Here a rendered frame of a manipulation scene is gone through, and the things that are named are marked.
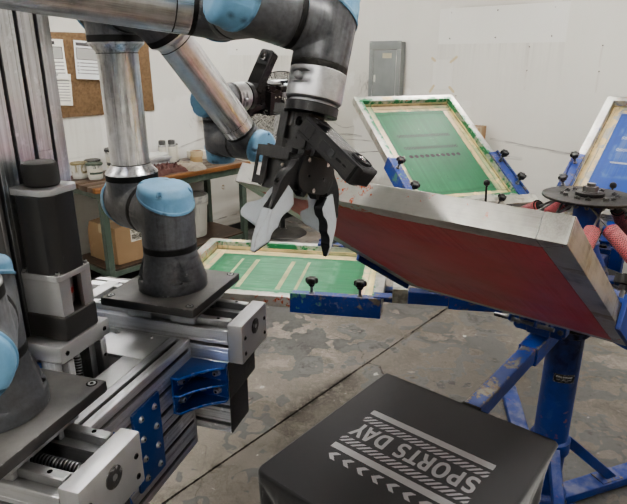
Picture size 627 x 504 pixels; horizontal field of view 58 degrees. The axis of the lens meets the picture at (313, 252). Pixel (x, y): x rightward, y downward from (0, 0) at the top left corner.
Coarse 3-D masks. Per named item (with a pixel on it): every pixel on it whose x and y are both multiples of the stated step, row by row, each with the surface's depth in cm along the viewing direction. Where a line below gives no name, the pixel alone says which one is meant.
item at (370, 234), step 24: (264, 192) 103; (360, 216) 93; (360, 240) 117; (384, 240) 107; (408, 240) 99; (384, 264) 140; (408, 264) 126; (432, 264) 115; (432, 288) 152; (456, 288) 136
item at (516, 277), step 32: (416, 224) 85; (448, 256) 100; (480, 256) 91; (512, 256) 83; (544, 256) 76; (480, 288) 123; (512, 288) 109; (544, 288) 98; (544, 320) 136; (576, 320) 119
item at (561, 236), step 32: (256, 192) 106; (352, 192) 87; (384, 192) 84; (416, 192) 81; (448, 224) 78; (480, 224) 74; (512, 224) 72; (544, 224) 69; (576, 224) 68; (576, 256) 72; (576, 288) 88; (608, 288) 93; (608, 320) 106
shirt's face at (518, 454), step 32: (384, 384) 143; (352, 416) 131; (416, 416) 131; (448, 416) 131; (480, 416) 131; (288, 448) 120; (320, 448) 120; (480, 448) 120; (512, 448) 120; (544, 448) 120; (288, 480) 111; (320, 480) 111; (352, 480) 111; (512, 480) 111
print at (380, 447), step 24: (360, 432) 125; (384, 432) 125; (408, 432) 125; (336, 456) 117; (360, 456) 117; (384, 456) 117; (408, 456) 117; (432, 456) 117; (456, 456) 117; (480, 456) 117; (384, 480) 111; (408, 480) 111; (432, 480) 111; (456, 480) 111; (480, 480) 111
